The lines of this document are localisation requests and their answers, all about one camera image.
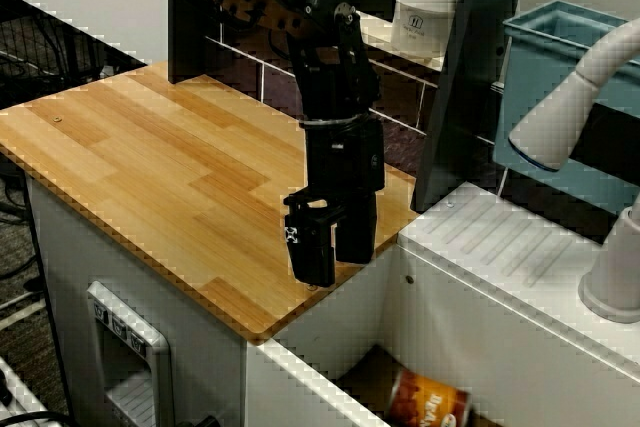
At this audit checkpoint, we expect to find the black wire mesh fence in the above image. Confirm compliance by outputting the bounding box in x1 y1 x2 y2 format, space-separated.
0 0 147 111

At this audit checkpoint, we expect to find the white jar with label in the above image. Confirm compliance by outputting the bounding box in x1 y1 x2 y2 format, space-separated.
389 0 463 56

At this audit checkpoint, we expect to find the white power strip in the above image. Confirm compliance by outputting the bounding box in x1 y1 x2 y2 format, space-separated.
0 355 54 427

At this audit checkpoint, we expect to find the teal plastic bin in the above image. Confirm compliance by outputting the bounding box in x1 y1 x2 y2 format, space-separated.
492 0 640 214

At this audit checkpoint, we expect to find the grey toy faucet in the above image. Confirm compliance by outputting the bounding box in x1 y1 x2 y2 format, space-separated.
506 16 640 326

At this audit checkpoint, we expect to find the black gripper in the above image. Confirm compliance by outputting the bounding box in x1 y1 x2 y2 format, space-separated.
283 116 387 288

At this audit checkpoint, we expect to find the grey toy dishwasher panel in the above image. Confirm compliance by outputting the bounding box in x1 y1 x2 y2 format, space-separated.
85 280 176 427

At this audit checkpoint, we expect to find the dark shelf frame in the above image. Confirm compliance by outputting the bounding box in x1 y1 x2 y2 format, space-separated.
166 0 532 214

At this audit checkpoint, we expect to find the white sink unit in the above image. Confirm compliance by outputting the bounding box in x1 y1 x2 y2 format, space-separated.
244 181 640 427

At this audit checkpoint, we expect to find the orange food can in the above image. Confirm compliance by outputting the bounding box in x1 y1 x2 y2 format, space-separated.
386 368 474 427

